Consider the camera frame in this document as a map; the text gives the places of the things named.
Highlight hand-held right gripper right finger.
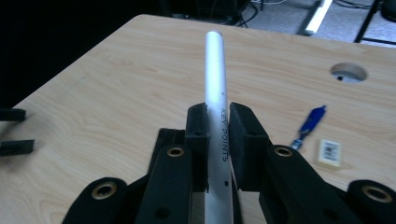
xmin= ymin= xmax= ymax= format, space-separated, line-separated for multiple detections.
xmin=229 ymin=102 xmax=273 ymax=192

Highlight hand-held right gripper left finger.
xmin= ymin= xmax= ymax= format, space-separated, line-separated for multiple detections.
xmin=185 ymin=103 xmax=210 ymax=192

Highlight white pen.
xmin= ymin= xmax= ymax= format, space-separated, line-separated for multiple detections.
xmin=204 ymin=30 xmax=235 ymax=224

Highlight white eraser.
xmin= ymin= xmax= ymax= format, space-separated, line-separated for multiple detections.
xmin=317 ymin=138 xmax=343 ymax=169

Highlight grey table cable grommet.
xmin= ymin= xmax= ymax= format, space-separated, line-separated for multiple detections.
xmin=330 ymin=62 xmax=369 ymax=84

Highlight black floor cables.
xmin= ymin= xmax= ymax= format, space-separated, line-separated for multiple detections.
xmin=218 ymin=0 xmax=261 ymax=28

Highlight white desk frame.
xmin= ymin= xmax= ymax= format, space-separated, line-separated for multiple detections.
xmin=303 ymin=0 xmax=334 ymax=35

